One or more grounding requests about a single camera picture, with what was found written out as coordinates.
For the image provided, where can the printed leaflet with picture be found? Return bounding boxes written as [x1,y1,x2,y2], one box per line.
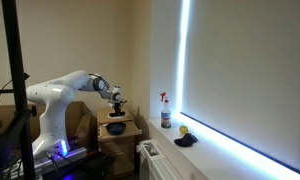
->
[143,141,161,158]

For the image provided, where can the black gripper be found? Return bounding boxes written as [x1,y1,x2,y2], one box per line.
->
[111,99,128,115]

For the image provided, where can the thin black cable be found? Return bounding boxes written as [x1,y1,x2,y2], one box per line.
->
[0,78,15,112]

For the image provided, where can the black eyeglass case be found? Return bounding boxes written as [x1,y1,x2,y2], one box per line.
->
[108,111,127,118]

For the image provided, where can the yellow ball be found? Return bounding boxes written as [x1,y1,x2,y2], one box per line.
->
[178,125,190,136]

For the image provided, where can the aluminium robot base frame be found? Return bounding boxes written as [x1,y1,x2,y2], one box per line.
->
[8,145,92,180]

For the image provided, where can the light wooden nightstand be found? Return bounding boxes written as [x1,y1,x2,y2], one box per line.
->
[96,106,143,180]

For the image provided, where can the dark blue bowl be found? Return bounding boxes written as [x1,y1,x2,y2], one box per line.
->
[105,121,128,136]

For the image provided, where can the black tripod stand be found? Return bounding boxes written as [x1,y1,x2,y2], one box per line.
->
[0,0,38,180]

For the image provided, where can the white windowsill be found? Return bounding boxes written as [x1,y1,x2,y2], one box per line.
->
[147,112,300,180]

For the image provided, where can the white round plate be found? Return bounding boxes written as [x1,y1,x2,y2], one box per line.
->
[106,112,131,120]

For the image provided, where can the dark blue cloth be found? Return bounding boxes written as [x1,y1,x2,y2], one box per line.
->
[173,132,199,148]

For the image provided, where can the white panel radiator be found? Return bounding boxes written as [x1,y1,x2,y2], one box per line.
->
[136,139,185,180]

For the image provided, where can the white roller window blind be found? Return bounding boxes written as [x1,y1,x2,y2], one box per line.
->
[181,0,300,178]

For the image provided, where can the spray bottle with red trigger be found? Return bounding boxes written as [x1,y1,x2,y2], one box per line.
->
[159,91,173,130]

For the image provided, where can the brown leather couch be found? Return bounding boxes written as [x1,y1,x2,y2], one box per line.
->
[0,101,95,152]

